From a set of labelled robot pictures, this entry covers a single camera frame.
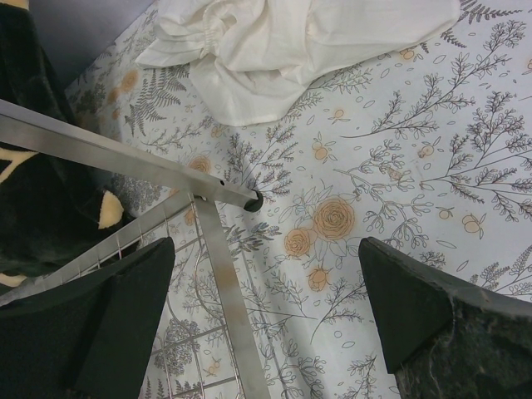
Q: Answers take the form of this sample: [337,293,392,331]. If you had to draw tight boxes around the black floral plush blanket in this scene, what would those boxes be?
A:
[1,1,133,293]

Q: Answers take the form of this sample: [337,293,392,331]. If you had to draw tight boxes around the white crumpled cloth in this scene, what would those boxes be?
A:
[136,0,461,126]

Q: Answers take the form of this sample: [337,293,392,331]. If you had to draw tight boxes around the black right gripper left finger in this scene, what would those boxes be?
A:
[1,238,175,398]

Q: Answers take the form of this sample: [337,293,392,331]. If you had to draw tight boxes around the stainless steel dish rack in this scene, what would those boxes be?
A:
[1,101,270,398]

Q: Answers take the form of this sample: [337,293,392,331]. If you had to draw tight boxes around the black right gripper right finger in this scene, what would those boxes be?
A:
[358,237,531,398]

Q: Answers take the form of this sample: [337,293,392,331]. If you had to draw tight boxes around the floral patterned table mat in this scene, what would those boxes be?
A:
[66,1,531,398]

